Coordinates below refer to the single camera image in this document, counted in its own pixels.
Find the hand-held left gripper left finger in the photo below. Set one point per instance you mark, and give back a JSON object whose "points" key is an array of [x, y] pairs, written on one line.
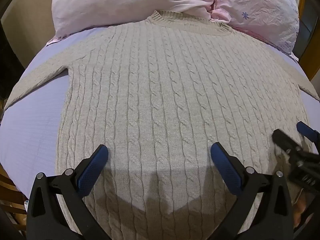
{"points": [[92, 171]]}

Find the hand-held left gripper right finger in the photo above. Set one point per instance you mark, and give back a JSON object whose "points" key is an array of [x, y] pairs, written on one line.
{"points": [[226, 167]]}

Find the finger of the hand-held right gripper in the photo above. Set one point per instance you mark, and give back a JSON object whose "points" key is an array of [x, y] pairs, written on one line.
{"points": [[285, 142], [306, 131]]}

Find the person's right hand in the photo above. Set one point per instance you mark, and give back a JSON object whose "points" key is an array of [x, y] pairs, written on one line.
{"points": [[300, 208]]}

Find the lavender bed sheet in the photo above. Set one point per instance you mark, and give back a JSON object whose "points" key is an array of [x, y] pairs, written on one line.
{"points": [[32, 120]]}

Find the wooden chair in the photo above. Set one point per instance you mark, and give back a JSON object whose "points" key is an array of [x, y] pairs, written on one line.
{"points": [[11, 197]]}

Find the pink floral pillow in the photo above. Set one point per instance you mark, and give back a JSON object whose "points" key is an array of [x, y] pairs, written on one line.
{"points": [[125, 2], [260, 7]]}

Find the wooden bed frame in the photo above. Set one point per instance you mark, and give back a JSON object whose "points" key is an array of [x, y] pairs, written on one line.
{"points": [[308, 42]]}

